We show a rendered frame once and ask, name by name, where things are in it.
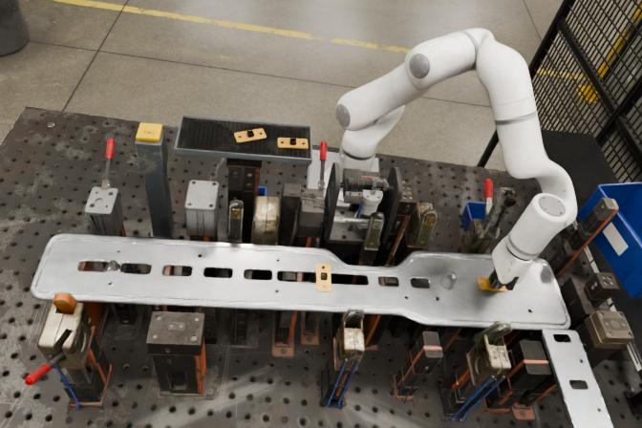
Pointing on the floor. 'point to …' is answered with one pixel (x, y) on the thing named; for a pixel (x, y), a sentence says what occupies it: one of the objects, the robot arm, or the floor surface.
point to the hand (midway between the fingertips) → (497, 279)
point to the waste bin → (10, 7)
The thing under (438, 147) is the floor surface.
